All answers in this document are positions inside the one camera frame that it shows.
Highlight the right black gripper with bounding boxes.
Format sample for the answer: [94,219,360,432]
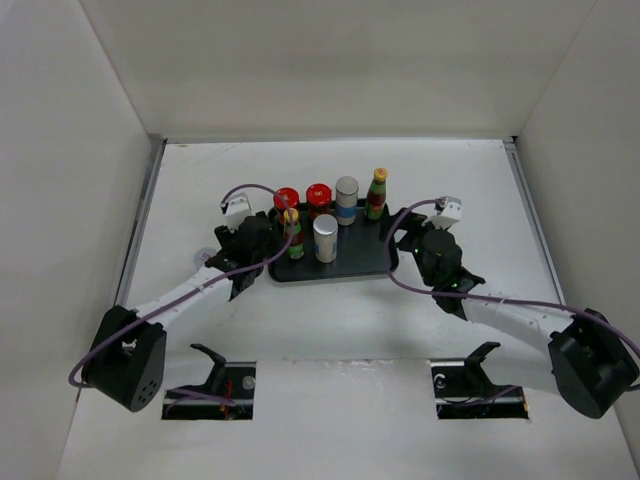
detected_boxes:
[379,208,451,287]

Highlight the small white-lid jar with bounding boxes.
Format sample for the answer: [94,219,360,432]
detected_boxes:
[193,247,217,269]

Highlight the green sauce bottle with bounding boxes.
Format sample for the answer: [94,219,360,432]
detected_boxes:
[364,167,388,221]
[283,208,305,260]

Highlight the red-lid sauce jar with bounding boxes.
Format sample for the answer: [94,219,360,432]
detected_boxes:
[306,183,332,220]
[273,187,300,213]

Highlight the silver-lid spice jar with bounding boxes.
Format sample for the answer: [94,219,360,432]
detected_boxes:
[313,214,338,264]

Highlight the silver-lid blue jar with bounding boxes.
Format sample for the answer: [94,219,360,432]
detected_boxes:
[334,176,359,226]

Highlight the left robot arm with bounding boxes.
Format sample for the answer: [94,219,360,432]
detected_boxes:
[76,211,282,412]

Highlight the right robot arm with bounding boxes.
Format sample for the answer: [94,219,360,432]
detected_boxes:
[385,211,639,419]

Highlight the black plastic tray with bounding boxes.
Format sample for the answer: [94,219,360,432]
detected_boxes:
[269,198,387,283]

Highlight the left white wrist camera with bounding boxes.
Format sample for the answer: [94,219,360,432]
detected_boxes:
[220,193,252,232]

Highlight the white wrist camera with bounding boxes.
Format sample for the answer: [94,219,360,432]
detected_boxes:
[220,193,252,232]
[423,196,462,230]

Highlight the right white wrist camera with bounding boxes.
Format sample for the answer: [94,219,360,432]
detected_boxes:
[423,196,462,230]

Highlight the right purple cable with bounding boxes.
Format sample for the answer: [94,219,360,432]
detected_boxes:
[384,199,640,391]

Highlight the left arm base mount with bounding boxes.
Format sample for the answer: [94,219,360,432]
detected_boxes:
[161,343,257,421]

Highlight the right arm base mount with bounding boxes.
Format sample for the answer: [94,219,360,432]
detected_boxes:
[430,342,529,420]

